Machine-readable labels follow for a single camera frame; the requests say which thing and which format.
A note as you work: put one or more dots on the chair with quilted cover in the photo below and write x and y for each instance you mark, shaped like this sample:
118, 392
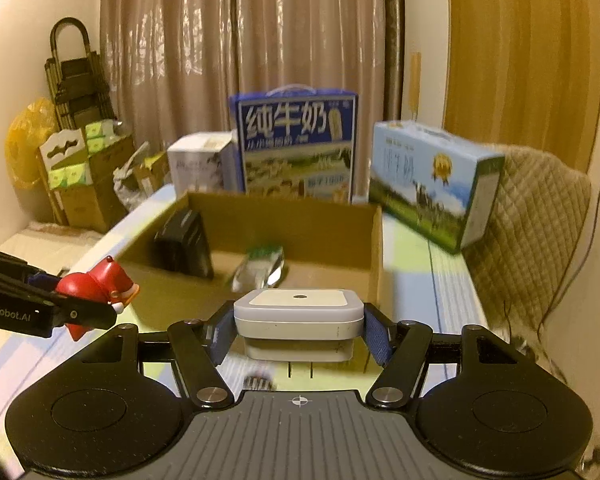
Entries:
535, 220

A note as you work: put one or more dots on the white panel with cutout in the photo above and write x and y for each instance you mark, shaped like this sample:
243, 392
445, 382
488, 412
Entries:
62, 147

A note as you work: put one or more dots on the brown patterned curtain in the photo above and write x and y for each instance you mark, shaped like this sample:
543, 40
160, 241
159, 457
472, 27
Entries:
240, 50

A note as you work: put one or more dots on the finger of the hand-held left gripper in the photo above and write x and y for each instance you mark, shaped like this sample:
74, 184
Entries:
87, 314
10, 267

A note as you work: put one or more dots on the dark blue milk carton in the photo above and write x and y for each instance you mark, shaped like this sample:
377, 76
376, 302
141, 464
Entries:
295, 145

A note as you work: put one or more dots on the white square box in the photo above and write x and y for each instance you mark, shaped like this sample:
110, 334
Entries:
300, 315

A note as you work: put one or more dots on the beige patterned mat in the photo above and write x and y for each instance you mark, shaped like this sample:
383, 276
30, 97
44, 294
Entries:
40, 240

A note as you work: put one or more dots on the stack of green tissue packs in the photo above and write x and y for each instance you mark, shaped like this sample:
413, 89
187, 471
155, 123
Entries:
75, 172

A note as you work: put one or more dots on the black shaver box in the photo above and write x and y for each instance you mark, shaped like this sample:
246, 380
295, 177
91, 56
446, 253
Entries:
182, 245

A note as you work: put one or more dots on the red toy figure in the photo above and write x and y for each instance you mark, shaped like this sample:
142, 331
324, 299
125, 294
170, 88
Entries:
92, 285

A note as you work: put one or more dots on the brown cardboard box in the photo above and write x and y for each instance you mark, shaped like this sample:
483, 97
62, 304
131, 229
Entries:
325, 240

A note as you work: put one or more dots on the folded step ladder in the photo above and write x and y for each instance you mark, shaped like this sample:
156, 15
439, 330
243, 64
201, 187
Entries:
77, 80

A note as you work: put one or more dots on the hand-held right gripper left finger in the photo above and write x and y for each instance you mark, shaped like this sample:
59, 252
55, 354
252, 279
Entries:
221, 335

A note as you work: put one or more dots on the silver and green foil bag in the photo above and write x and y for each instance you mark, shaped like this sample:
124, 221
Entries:
260, 267

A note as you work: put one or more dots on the large cardboard storage box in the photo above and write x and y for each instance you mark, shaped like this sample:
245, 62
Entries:
95, 200

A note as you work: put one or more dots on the yellow plastic bag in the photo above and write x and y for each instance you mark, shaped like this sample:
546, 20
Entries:
27, 145

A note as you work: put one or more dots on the light blue milk carton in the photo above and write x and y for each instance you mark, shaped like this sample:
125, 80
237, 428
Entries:
430, 185

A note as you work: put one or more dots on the white humidifier box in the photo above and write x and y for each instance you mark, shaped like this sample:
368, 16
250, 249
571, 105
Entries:
200, 165

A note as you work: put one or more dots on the wooden door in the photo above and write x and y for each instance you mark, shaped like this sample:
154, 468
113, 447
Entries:
520, 50

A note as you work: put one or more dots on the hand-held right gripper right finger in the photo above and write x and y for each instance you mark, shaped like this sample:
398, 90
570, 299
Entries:
377, 335

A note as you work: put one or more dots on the crumpled plastic bag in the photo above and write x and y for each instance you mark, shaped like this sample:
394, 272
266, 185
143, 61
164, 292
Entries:
130, 180

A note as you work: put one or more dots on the small open cardboard box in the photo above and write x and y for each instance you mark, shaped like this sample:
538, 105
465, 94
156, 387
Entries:
152, 172

